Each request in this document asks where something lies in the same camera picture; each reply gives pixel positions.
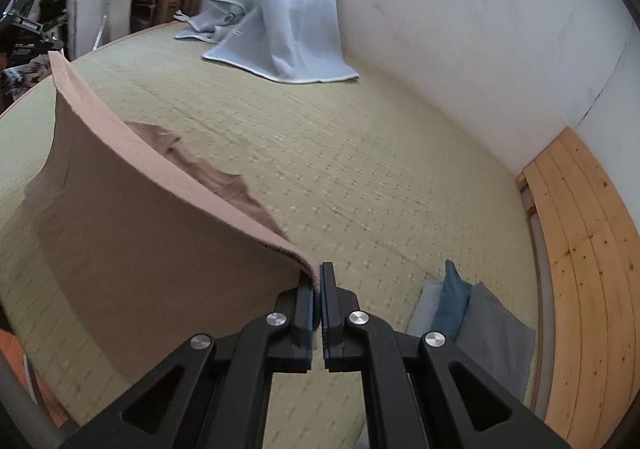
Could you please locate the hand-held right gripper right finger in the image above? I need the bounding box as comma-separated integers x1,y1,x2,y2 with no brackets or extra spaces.
321,262,571,449

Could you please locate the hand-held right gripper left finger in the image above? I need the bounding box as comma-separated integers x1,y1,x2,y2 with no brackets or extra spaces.
60,270,316,449

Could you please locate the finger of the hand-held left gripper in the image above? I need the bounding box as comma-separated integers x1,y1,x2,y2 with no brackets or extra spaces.
17,38,66,56

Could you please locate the dusty pink garment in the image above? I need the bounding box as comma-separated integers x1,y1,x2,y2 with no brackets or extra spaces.
22,50,321,375

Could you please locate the white folded mattress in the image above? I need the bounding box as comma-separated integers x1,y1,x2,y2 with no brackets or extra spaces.
65,0,136,60

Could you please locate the light blue folded cloth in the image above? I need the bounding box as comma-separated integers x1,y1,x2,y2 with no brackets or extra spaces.
407,279,446,337

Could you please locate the woven straw bed mat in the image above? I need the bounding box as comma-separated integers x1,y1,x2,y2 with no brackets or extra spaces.
0,21,546,449

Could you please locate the grey-blue folded cloth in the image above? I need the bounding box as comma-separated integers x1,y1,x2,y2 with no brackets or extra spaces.
452,281,537,405

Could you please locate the light blue blanket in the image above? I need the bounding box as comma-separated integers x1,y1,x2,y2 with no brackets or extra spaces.
174,0,361,84

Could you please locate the wooden headboard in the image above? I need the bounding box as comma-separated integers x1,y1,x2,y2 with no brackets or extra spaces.
515,126,640,449

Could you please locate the orange cloth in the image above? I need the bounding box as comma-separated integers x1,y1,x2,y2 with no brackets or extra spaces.
0,326,66,425

